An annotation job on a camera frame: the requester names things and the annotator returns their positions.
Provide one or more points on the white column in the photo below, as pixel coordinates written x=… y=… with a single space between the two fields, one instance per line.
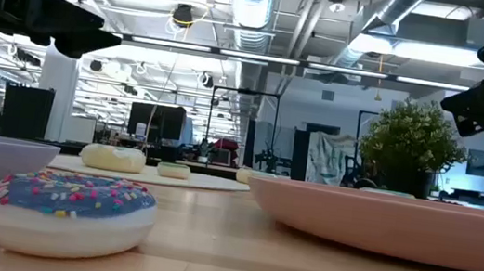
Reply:
x=57 y=97

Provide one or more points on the white hanging cloth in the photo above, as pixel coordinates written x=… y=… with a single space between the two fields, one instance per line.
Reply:
x=327 y=161

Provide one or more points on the large white blue-drizzled donut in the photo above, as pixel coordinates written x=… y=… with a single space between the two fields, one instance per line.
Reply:
x=112 y=160

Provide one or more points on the silver round air duct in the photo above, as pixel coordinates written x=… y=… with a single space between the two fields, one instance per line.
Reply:
x=252 y=6
x=399 y=6

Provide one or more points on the red bag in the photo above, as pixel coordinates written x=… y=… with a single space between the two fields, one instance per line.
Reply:
x=226 y=145

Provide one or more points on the small blue sprinkled donut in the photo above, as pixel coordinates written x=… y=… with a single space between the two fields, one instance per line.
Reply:
x=69 y=234

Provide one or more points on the black metal table frame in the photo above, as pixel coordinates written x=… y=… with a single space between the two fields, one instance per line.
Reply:
x=209 y=172

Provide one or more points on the white round woven placemat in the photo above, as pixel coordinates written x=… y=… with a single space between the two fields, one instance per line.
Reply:
x=124 y=175

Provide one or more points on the black ceiling device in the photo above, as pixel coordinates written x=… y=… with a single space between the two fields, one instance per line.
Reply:
x=183 y=15

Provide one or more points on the long ceiling light bar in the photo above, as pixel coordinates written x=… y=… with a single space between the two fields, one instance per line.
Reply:
x=257 y=56

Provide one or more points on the black cabinet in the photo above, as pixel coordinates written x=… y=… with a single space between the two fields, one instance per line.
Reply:
x=27 y=112

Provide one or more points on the black desk monitor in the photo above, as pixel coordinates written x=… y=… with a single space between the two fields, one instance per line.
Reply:
x=164 y=120

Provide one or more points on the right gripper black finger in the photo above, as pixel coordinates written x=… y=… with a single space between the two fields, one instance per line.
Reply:
x=480 y=101
x=470 y=125

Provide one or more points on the green plant in black pot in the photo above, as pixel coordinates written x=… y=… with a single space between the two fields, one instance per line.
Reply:
x=410 y=139

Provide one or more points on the large blue iced donut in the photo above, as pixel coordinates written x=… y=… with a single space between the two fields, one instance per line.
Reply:
x=386 y=192

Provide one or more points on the large green dark-swirl donut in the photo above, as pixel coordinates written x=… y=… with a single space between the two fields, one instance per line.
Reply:
x=246 y=176

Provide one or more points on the pink plate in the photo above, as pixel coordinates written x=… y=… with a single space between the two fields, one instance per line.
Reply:
x=375 y=228

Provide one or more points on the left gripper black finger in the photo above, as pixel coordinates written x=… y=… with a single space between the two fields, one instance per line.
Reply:
x=52 y=12
x=85 y=42

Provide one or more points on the small green iced donut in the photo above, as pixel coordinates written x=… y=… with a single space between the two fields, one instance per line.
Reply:
x=173 y=172

